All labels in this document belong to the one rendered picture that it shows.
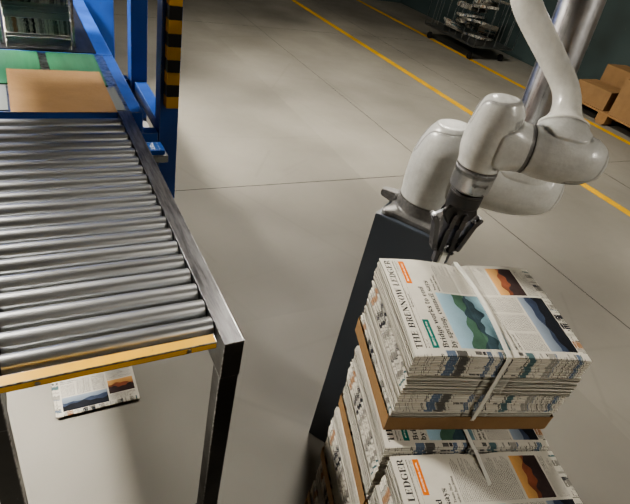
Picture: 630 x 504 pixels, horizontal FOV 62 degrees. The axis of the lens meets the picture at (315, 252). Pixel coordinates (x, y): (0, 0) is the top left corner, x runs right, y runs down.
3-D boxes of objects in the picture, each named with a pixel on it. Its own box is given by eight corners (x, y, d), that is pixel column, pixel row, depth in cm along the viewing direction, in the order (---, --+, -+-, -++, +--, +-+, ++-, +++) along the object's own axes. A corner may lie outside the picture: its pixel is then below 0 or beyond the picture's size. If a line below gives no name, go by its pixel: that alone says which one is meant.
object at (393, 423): (414, 331, 132) (419, 318, 130) (454, 430, 110) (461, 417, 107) (353, 329, 129) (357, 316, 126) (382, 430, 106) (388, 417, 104)
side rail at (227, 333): (240, 374, 131) (246, 340, 124) (220, 379, 128) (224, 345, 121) (131, 137, 222) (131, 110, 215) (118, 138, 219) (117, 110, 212)
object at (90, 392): (141, 398, 198) (141, 396, 198) (57, 418, 185) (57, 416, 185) (122, 331, 224) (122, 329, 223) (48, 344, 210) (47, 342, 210)
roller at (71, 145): (135, 156, 195) (135, 143, 193) (-12, 161, 174) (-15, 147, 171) (132, 150, 199) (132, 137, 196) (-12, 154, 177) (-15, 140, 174)
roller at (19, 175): (147, 182, 182) (147, 169, 179) (-11, 191, 160) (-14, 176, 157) (144, 175, 186) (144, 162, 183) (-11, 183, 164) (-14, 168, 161)
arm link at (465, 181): (505, 178, 111) (494, 202, 114) (487, 158, 118) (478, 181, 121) (466, 173, 108) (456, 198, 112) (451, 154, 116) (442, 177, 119)
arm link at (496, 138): (455, 170, 109) (517, 185, 109) (483, 97, 100) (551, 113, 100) (452, 149, 118) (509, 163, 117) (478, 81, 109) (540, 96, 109)
